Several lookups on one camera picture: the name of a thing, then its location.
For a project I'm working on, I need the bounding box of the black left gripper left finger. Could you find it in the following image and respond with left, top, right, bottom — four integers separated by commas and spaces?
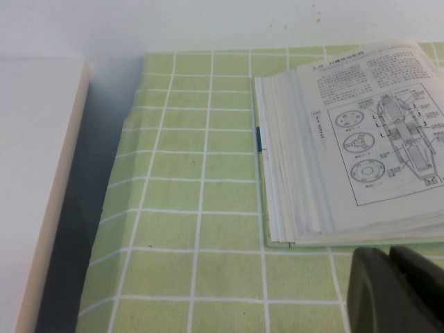
346, 246, 435, 333

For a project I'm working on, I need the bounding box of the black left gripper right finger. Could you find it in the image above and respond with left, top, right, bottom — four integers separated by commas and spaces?
389, 245, 444, 333

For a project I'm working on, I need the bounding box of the technical book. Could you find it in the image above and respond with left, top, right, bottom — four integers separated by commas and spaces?
254, 37, 444, 249

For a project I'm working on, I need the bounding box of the green checked tablecloth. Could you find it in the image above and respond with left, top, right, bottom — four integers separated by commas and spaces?
74, 41, 444, 333

